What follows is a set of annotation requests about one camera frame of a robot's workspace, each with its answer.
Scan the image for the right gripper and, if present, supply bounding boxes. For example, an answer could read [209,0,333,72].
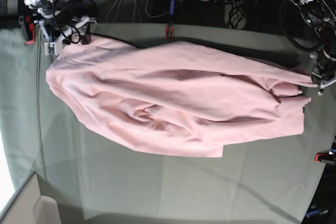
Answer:
[39,16,97,46]

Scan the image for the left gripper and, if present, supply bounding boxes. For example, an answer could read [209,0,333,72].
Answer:
[311,61,335,95]

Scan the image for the pink t-shirt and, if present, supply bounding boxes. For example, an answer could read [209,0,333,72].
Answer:
[46,36,314,158]

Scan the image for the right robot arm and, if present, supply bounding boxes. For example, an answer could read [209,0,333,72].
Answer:
[23,0,97,47]

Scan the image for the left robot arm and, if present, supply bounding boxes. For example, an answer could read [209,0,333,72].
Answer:
[279,0,335,96]

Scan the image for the red black table clamp left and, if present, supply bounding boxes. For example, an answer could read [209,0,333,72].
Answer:
[18,15,35,44]

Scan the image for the red black table clamp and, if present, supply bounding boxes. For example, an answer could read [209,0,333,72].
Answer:
[165,25,174,39]
[314,149,335,165]
[18,15,35,44]

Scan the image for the red black table clamp right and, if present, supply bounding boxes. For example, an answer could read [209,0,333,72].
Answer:
[314,149,335,165]

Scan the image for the red black table clamp centre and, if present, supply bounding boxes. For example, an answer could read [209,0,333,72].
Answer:
[165,25,174,39]

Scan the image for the beige cardboard box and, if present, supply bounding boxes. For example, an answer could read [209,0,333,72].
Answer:
[1,172,61,224]

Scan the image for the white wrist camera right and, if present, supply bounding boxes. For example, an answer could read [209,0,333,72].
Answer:
[44,41,63,56]

